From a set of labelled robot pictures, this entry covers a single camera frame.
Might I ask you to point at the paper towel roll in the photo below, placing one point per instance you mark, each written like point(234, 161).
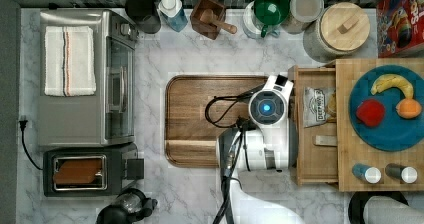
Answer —
point(382, 208)

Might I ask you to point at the silver toaster oven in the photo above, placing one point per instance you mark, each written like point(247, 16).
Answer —
point(107, 117)

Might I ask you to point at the dark can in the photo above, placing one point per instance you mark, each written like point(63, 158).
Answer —
point(403, 173)

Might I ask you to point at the wooden cutting board tray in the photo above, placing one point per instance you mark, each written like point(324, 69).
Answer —
point(193, 122)

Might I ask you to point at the wooden drawer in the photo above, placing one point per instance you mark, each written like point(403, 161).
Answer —
point(317, 148)

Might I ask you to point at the red Froot Loops box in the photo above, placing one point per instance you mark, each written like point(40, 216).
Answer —
point(400, 28)

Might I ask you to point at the brown wooden utensil box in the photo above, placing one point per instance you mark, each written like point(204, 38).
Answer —
point(208, 30)

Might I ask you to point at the wooden drawer cabinet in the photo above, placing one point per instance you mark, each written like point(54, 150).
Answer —
point(352, 149)

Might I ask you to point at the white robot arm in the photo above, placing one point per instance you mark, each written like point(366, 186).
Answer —
point(261, 142)

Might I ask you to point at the black silver toaster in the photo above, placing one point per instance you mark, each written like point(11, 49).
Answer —
point(91, 171)

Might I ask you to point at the blue bottle white cap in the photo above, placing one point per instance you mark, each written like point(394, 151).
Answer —
point(173, 13)

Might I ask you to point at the small wrapped bar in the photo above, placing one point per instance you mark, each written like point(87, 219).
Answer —
point(325, 140)

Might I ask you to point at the orange toy fruit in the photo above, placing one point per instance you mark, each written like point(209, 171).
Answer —
point(408, 108)

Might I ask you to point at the blue round plate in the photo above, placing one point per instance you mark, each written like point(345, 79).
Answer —
point(393, 133)

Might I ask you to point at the red plush apple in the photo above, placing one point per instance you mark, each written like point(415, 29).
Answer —
point(370, 112)

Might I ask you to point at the clear plastic lidded container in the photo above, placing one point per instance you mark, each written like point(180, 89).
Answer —
point(302, 14)

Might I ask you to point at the black cup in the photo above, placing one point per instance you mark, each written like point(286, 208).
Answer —
point(144, 13)

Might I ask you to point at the yellow toy banana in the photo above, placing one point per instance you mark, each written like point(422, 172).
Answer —
point(387, 81)

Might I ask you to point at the blue can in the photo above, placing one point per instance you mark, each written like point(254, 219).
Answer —
point(366, 173)

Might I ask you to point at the wooden pestle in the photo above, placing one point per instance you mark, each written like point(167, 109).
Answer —
point(208, 17)

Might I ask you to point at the chip bag in drawer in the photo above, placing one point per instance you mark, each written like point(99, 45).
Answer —
point(319, 106)

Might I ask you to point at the jar with wooden lid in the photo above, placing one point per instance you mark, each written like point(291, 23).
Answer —
point(340, 30)

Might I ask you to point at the striped white towel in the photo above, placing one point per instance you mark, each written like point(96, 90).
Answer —
point(69, 61)

